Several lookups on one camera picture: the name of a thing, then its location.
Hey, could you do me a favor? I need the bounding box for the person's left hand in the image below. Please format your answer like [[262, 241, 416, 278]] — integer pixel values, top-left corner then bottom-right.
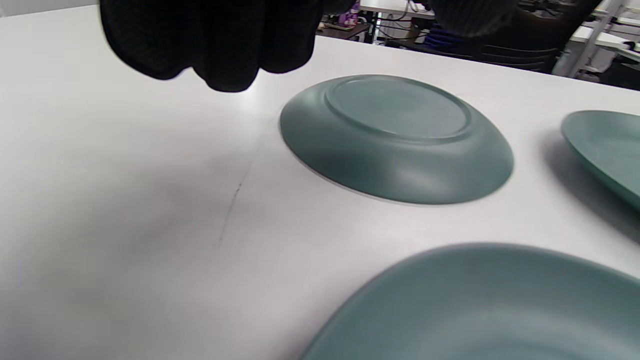
[[99, 0, 518, 94]]

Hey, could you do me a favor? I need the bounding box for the brown desk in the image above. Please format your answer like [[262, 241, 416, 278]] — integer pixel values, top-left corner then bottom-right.
[[317, 21, 372, 43]]

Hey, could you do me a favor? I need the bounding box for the teal green plate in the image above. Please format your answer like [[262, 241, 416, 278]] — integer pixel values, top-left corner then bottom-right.
[[560, 110, 640, 212], [300, 243, 640, 360], [279, 74, 515, 206]]

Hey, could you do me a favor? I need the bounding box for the black office chair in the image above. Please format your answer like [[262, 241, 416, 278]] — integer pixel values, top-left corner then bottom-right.
[[387, 0, 603, 74]]

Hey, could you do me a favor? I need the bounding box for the white desk with cables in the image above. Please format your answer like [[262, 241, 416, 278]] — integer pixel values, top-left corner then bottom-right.
[[358, 0, 437, 46]]

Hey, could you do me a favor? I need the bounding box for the white desk with metal frame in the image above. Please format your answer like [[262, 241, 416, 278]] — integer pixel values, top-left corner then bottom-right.
[[552, 0, 640, 80]]

